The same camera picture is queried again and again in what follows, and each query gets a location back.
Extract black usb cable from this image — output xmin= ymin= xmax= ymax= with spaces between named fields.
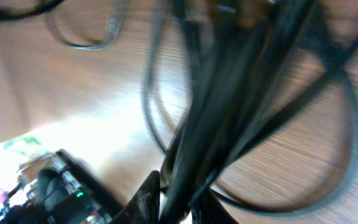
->
xmin=0 ymin=0 xmax=358 ymax=224

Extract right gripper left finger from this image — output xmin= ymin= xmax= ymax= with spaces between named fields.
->
xmin=110 ymin=170 xmax=160 ymax=224

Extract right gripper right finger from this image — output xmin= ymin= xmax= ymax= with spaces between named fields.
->
xmin=191 ymin=189 xmax=238 ymax=224

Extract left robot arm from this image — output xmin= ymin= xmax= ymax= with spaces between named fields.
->
xmin=0 ymin=149 xmax=124 ymax=223

